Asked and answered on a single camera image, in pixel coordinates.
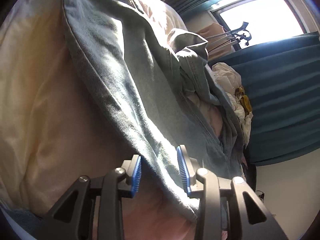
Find white duvet pile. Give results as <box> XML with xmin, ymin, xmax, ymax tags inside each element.
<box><xmin>212</xmin><ymin>62</ymin><xmax>253</xmax><ymax>145</ymax></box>

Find window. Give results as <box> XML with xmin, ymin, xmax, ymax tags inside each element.
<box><xmin>212</xmin><ymin>0</ymin><xmax>310</xmax><ymax>48</ymax></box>

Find mustard garment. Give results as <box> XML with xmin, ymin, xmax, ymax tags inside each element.
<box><xmin>235</xmin><ymin>86</ymin><xmax>252</xmax><ymax>114</ymax></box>

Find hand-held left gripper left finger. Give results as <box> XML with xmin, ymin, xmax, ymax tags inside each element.
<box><xmin>32</xmin><ymin>154</ymin><xmax>143</xmax><ymax>240</ymax></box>

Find pastel pink blue bed blanket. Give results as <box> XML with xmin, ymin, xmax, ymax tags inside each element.
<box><xmin>0</xmin><ymin>0</ymin><xmax>240</xmax><ymax>240</ymax></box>

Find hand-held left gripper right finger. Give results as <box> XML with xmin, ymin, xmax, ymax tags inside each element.
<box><xmin>176</xmin><ymin>145</ymin><xmax>290</xmax><ymax>240</ymax></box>

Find wide teal curtain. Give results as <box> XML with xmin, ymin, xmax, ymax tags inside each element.
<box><xmin>210</xmin><ymin>31</ymin><xmax>320</xmax><ymax>167</ymax></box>

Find blue denim jeans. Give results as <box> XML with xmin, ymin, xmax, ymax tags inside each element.
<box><xmin>62</xmin><ymin>0</ymin><xmax>247</xmax><ymax>223</ymax></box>

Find garment steamer stand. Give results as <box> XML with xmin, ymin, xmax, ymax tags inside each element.
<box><xmin>205</xmin><ymin>21</ymin><xmax>252</xmax><ymax>53</ymax></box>

